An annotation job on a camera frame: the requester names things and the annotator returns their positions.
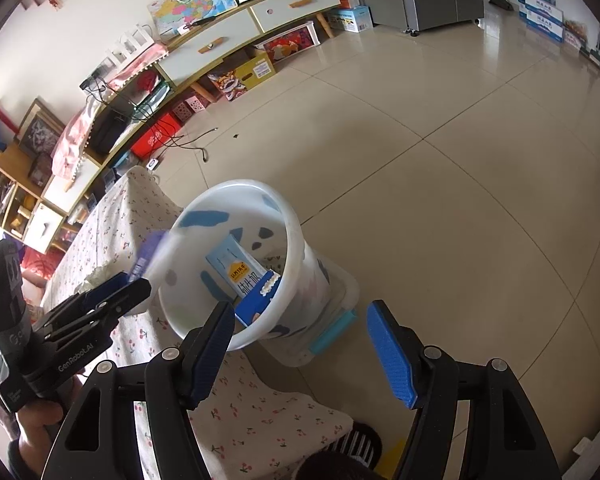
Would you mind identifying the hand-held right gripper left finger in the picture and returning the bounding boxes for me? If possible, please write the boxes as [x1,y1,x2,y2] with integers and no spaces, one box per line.
[40,301,237,480]

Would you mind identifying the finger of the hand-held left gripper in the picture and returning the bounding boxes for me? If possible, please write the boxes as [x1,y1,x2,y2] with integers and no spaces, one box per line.
[30,278,154,343]
[77,271,133,301]

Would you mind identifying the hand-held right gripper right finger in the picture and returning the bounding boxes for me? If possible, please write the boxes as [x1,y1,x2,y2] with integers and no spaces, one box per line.
[366,299,566,480]

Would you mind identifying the dark blue packet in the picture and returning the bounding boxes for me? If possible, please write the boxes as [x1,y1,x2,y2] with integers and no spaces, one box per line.
[129,229,173,281]

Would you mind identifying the light blue milk carton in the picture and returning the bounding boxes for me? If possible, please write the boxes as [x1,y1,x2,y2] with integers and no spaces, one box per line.
[205,239,281,301]

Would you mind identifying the white plastic bin blue patches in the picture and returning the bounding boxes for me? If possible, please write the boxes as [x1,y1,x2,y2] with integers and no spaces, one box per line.
[157,178,341,356]

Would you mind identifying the person's left forearm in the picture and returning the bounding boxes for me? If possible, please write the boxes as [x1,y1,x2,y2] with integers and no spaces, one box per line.
[5,437,48,480]

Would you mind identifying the person's left hand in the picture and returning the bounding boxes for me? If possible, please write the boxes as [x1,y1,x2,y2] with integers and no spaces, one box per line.
[15,397,66,448]

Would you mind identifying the clear plastic box blue latch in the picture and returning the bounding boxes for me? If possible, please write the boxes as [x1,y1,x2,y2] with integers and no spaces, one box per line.
[265,255,359,368]

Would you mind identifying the red bag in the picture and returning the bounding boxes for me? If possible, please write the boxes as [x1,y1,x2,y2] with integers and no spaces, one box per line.
[20,247,61,286]

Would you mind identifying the cherry print tablecloth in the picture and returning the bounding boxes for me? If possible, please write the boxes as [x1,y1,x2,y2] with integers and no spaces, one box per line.
[40,166,353,480]

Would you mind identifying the wooden shelf unit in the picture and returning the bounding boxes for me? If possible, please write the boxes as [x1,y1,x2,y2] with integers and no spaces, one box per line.
[0,142,66,256]

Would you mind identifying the striped black white clothing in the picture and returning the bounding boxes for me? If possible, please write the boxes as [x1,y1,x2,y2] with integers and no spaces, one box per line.
[325,421,383,471]

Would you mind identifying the red gift box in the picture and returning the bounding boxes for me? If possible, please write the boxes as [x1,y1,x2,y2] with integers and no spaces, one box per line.
[130,112,183,158]

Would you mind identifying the pink cloth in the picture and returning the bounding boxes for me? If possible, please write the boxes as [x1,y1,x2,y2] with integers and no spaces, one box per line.
[50,42,168,178]

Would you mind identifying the framed picture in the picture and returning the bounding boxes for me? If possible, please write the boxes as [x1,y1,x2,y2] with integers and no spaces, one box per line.
[15,99,68,158]

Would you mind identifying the pink perforated box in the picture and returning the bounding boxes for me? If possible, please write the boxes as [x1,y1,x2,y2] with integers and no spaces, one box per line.
[172,94,212,123]

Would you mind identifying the folded green red items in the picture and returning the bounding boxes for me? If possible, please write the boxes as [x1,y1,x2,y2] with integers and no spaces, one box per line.
[132,70,173,111]

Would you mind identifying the power strip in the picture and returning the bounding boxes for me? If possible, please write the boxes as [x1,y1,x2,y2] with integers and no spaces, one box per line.
[79,65,111,93]

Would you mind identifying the white router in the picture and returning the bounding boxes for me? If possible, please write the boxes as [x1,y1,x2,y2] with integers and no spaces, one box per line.
[107,22,158,68]

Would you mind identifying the yellow printed cardboard box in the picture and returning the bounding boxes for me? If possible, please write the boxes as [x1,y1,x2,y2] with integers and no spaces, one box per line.
[207,55,277,103]

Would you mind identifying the map print bag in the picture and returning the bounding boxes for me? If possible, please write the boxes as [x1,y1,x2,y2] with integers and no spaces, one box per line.
[147,0,241,43]

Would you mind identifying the red white picture box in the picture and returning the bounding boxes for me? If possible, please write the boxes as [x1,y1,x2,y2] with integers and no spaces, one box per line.
[262,21,317,63]

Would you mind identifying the wooden cabinet white drawers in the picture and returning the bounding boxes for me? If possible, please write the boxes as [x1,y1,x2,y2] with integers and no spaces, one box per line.
[42,0,341,213]

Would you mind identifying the small blue white box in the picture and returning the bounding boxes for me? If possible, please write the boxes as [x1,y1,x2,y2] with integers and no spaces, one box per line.
[326,5,374,34]

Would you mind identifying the stack of blue white cartons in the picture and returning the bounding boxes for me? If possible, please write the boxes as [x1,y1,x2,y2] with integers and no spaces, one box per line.
[516,0,566,45]

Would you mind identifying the black floor cable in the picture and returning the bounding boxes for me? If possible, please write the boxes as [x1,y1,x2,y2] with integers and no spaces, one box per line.
[150,127,218,165]

